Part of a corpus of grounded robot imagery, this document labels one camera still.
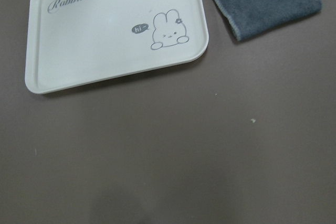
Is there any cream rabbit serving tray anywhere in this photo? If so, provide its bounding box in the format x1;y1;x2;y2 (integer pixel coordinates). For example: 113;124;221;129
25;0;209;94

